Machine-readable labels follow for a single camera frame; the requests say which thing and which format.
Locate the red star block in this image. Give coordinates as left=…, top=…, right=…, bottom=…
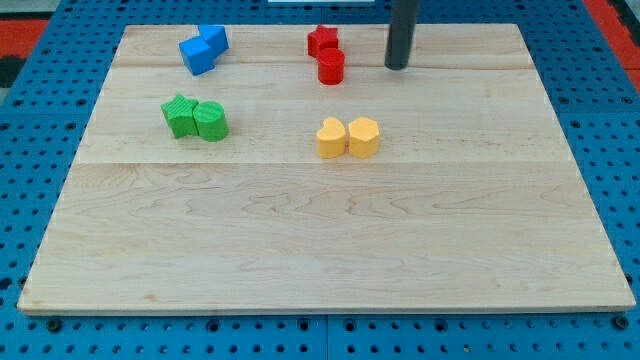
left=307, top=25, right=339, bottom=58

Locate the green star block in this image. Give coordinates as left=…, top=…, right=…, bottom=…
left=160, top=94, right=199, bottom=138

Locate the yellow heart block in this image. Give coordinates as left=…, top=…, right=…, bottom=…
left=316, top=117, right=346, bottom=159

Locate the yellow hexagon block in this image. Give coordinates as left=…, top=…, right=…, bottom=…
left=348, top=117, right=380, bottom=159

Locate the red cylinder block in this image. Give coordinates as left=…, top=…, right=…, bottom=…
left=317, top=48, right=345, bottom=85

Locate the light wooden board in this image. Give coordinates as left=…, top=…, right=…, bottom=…
left=18, top=24, right=636, bottom=316

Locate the green cylinder block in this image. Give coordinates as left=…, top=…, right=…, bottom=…
left=193, top=101, right=229, bottom=142

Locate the blue wedge block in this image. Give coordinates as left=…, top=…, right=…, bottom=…
left=179, top=36, right=215, bottom=76

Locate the blue cube block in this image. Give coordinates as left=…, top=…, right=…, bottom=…
left=198, top=24, right=229, bottom=58

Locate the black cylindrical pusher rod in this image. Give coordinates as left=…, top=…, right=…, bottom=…
left=384, top=0, right=420, bottom=71

